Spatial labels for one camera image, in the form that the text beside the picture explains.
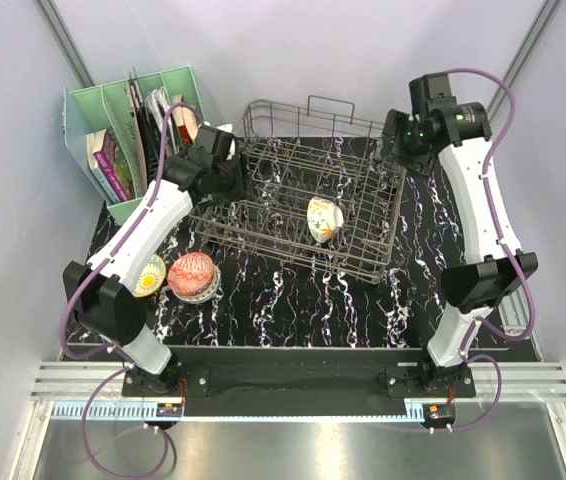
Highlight white bowl black stripes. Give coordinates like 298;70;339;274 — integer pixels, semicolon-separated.
192;271;221;295

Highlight white papers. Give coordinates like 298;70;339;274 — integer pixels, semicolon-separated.
144;87;170;129

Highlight blue zigzag pattern bowl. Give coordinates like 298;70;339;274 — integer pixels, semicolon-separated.
167;252;216;297

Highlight plain white bowl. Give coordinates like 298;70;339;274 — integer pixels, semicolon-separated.
176;288;218;304

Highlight grey wire dish rack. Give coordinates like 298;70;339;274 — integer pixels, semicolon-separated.
190;95;405;284

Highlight green floral bowl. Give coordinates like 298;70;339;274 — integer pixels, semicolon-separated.
306;197;344;244

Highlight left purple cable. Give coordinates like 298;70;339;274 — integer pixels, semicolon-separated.
57;102;204;474

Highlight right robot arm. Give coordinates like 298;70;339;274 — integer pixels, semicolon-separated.
380;72;538;397

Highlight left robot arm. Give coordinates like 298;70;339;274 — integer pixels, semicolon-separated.
63;124;245;396

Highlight pink folder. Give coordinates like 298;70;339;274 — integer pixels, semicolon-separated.
126;78;148;194

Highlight yellow checked bowl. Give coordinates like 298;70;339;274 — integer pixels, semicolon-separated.
132;254;167;298

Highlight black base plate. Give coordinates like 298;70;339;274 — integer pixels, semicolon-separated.
122;346;476;420

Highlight green file organizer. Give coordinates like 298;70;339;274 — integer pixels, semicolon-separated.
63;66;204;225

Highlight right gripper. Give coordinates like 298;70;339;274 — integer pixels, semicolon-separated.
371;109;437;179

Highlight red book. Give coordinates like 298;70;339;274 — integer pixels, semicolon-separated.
172;106;199;147

